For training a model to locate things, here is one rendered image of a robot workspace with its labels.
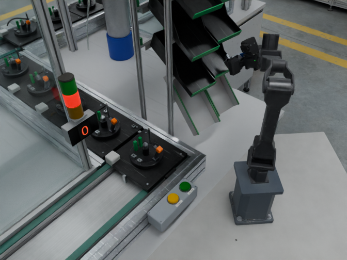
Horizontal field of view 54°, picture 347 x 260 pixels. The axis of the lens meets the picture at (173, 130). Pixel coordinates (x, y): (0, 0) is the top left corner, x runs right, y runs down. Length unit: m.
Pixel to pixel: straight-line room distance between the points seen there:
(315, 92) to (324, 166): 1.97
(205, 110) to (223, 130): 0.21
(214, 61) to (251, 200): 0.61
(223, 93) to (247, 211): 0.57
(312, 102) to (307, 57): 0.80
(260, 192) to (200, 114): 0.46
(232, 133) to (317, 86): 2.07
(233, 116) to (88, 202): 0.84
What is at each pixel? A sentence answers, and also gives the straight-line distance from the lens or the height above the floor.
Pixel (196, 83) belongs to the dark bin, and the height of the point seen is 1.21.
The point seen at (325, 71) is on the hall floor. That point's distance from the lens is 3.88.
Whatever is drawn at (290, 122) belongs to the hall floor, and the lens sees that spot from 3.13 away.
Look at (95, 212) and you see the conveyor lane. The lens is 1.34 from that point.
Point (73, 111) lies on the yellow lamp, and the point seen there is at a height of 1.30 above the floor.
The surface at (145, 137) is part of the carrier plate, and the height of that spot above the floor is 0.97.
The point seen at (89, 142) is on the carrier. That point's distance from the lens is 1.51.
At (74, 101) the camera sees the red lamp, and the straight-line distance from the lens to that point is 1.14.
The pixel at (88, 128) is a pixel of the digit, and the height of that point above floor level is 1.20.
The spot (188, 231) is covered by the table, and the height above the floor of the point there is 0.86.
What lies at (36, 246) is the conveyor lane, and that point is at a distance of 1.33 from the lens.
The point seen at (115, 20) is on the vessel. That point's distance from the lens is 2.08.
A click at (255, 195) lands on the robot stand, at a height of 1.05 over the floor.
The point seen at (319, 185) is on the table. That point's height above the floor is 0.86.
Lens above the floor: 2.02
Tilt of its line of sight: 44 degrees down
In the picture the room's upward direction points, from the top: 1 degrees counter-clockwise
